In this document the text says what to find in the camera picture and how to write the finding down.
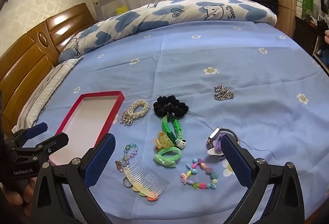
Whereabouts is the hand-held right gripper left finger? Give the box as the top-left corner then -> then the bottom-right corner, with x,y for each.
31,133 -> 116,224

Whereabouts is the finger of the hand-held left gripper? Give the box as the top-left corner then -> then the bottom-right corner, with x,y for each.
5,122 -> 48,149
10,132 -> 70,163

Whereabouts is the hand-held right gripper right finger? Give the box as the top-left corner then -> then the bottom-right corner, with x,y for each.
220,135 -> 305,224

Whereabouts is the crystal bead bracelet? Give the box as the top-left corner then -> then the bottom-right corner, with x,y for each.
115,144 -> 138,172

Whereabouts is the purple hair tie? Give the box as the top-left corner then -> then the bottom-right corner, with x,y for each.
208,137 -> 226,157

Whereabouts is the colorful bead bracelet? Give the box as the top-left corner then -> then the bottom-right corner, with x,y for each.
180,158 -> 219,190

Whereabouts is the metal wrist watch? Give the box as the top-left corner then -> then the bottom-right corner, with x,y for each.
207,127 -> 240,160

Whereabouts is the red-rimmed white tray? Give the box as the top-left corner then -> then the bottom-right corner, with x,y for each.
48,91 -> 125,166

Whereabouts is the green braided panda bracelet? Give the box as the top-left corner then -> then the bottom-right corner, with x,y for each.
161,115 -> 188,150

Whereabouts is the yellow hair claw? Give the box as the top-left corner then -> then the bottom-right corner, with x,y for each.
153,131 -> 178,150

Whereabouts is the white pearl bracelet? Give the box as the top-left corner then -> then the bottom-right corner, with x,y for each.
120,100 -> 150,127

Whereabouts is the black scrunchie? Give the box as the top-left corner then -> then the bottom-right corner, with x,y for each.
153,95 -> 189,118

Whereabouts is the person's left hand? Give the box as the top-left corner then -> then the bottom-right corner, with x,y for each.
5,177 -> 37,214

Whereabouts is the clear hair comb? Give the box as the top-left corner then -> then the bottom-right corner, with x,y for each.
122,161 -> 169,202

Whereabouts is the wooden headboard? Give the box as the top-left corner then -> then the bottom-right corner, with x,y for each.
0,3 -> 97,134

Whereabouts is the blue floral bed sheet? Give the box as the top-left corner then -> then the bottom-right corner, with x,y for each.
18,21 -> 329,224

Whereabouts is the dark cabinet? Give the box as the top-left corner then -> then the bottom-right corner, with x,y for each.
294,16 -> 329,70

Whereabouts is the blue heart print quilt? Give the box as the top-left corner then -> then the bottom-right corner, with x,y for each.
59,0 -> 277,63

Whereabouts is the green white box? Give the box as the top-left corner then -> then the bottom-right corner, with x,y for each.
297,0 -> 315,20

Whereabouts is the green bow hair tie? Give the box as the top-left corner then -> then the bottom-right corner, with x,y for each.
154,146 -> 182,168

